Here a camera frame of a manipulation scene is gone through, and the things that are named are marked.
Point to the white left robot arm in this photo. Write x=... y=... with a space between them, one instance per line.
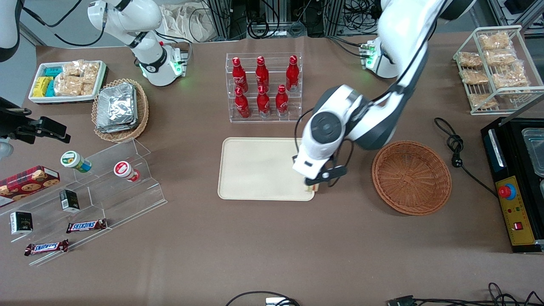
x=403 y=34

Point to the rice cracker bag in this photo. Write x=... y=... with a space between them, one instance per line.
x=474 y=77
x=470 y=59
x=494 y=41
x=68 y=86
x=73 y=68
x=87 y=89
x=482 y=100
x=91 y=71
x=510 y=79
x=501 y=57

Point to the clear acrylic step display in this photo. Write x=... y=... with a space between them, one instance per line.
x=106 y=199

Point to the white plastic bag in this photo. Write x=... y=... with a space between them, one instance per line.
x=182 y=21

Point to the beige plastic serving tray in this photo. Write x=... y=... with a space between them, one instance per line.
x=259 y=170

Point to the white rectangular snack tray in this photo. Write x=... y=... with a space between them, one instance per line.
x=36 y=100

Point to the clear acrylic bottle rack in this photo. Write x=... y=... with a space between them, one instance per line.
x=264 y=87

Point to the red emergency stop button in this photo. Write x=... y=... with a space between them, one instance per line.
x=505 y=191

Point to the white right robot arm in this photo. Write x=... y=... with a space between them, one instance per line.
x=127 y=34

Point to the small black box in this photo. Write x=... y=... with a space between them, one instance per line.
x=69 y=200
x=21 y=222

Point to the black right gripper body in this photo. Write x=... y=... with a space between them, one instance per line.
x=20 y=127

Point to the aluminium frame equipment rack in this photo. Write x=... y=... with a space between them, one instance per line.
x=297 y=17

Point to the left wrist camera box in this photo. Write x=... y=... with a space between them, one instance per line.
x=332 y=173

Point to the teal snack packet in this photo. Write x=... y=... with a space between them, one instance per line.
x=53 y=72
x=50 y=89

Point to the black machine with yellow panel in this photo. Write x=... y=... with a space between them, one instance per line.
x=510 y=161

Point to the silver foil packet stack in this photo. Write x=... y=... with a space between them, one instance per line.
x=116 y=107

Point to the yellow snack packet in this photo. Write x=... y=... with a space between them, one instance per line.
x=41 y=86

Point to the red-lidded cup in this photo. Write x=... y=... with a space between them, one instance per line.
x=124 y=170

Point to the green-lidded cup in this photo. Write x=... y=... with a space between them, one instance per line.
x=74 y=161

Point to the empty brown wicker basket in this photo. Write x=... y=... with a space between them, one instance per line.
x=411 y=178

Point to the red tartan cookie box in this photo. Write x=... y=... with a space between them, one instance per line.
x=27 y=182

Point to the plastic-wrapped sandwich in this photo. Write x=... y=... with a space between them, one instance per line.
x=313 y=188

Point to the Snickers chocolate bar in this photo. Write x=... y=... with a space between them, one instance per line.
x=46 y=247
x=86 y=226

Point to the wicker basket with foil packets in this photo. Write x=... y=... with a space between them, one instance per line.
x=142 y=110

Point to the red cola bottle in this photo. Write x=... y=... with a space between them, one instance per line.
x=239 y=74
x=262 y=73
x=292 y=73
x=242 y=103
x=281 y=101
x=263 y=102

